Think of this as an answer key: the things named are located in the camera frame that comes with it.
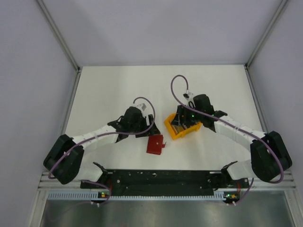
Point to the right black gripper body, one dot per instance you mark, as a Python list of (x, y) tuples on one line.
[(191, 116)]

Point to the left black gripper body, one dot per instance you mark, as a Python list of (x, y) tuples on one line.
[(141, 125)]

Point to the yellow plastic card bin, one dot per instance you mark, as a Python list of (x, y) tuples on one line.
[(168, 124)]

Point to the red leather card holder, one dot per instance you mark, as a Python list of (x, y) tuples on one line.
[(155, 145)]

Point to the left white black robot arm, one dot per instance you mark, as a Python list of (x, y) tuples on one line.
[(65, 159)]

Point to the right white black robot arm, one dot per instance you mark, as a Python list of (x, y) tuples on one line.
[(268, 154)]

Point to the stack of cards in bin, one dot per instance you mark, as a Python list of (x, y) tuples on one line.
[(179, 128)]

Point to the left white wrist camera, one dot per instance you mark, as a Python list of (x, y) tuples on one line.
[(142, 107)]

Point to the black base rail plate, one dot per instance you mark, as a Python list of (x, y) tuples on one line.
[(127, 182)]

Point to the white slotted cable duct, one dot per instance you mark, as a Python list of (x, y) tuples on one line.
[(101, 196)]

